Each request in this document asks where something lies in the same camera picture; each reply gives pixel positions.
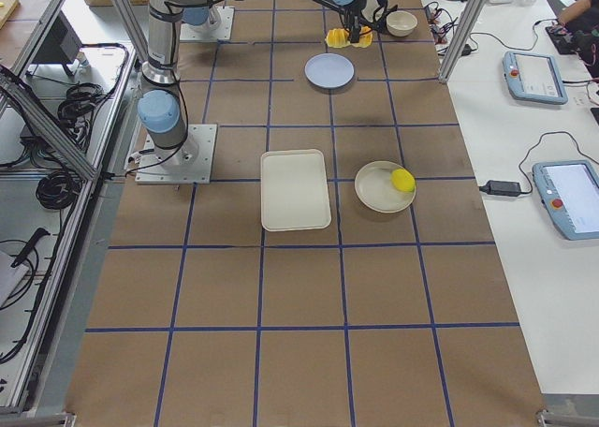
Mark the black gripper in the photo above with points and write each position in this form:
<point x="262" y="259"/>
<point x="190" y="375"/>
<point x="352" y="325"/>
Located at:
<point x="352" y="16"/>

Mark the bread roll croissant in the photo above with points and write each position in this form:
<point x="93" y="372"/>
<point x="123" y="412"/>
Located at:
<point x="340" y="38"/>

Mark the light blue plate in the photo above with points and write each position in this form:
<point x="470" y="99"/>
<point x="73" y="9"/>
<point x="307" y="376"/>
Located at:
<point x="329" y="70"/>

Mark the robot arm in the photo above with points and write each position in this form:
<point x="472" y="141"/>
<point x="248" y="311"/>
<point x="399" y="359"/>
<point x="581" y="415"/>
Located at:
<point x="162" y="109"/>

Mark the cream bowl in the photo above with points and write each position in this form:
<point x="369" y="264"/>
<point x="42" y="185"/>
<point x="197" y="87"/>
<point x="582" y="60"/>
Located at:
<point x="401" y="23"/>

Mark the yellow lemon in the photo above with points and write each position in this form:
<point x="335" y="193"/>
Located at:
<point x="403" y="180"/>

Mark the cream round dish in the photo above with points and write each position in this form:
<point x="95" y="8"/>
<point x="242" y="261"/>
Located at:
<point x="375" y="190"/>

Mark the cream rectangular tray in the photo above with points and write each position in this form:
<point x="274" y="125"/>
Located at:
<point x="294" y="190"/>

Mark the blue teach pendant far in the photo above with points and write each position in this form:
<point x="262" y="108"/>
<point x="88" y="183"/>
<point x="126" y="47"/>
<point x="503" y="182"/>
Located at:
<point x="534" y="77"/>

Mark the blue teach pendant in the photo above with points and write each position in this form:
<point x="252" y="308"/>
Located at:
<point x="534" y="77"/>
<point x="569" y="192"/>

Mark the black power brick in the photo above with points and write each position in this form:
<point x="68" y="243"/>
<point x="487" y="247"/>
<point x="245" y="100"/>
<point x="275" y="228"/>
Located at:
<point x="502" y="188"/>

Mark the blue teach pendant near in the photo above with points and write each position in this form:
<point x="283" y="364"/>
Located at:
<point x="569" y="192"/>

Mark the aluminium frame post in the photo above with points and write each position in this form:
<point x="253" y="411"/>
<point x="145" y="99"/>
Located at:
<point x="465" y="26"/>

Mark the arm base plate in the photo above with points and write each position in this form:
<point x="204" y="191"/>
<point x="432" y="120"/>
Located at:
<point x="202" y="24"/>
<point x="192" y="164"/>

